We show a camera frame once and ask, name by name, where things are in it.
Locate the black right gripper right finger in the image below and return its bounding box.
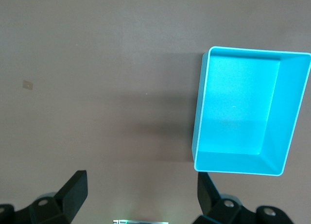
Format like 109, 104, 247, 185
193, 172, 296, 224

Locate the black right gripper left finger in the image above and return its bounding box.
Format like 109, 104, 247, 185
0, 170, 88, 224

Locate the turquoise plastic bin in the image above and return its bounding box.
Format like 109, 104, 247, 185
191, 46, 311, 177

